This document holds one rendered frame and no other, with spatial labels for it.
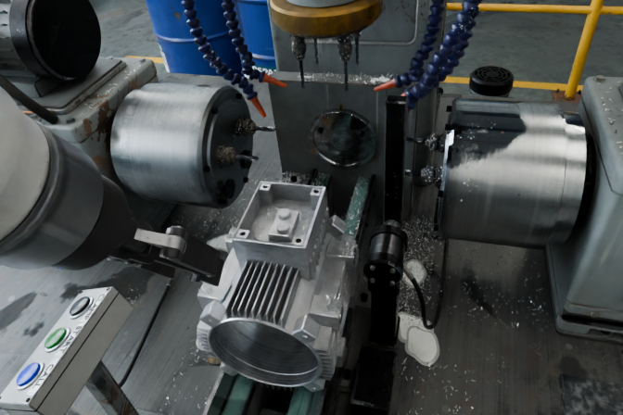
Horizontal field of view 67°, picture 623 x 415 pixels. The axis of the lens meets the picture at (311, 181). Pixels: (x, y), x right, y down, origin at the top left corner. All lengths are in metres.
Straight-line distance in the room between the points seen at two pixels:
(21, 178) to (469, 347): 0.79
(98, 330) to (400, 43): 0.75
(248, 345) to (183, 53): 2.29
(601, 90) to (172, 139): 0.74
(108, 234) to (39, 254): 0.05
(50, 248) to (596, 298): 0.80
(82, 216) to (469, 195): 0.58
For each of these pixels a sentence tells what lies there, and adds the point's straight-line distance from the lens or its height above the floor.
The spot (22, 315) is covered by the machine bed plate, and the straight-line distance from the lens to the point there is 1.17.
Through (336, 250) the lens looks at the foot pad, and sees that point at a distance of 0.68.
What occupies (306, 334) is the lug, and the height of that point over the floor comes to 1.08.
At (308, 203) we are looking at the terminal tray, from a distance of 0.69.
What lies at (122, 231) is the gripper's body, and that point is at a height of 1.34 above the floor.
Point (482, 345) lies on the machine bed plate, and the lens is 0.93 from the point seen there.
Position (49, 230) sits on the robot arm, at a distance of 0.32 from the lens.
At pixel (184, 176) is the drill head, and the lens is 0.89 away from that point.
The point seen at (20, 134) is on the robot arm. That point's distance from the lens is 0.29.
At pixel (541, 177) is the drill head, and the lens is 0.77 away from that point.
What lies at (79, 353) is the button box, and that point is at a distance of 0.69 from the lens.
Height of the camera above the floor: 1.58
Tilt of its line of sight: 39 degrees down
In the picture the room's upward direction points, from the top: 6 degrees counter-clockwise
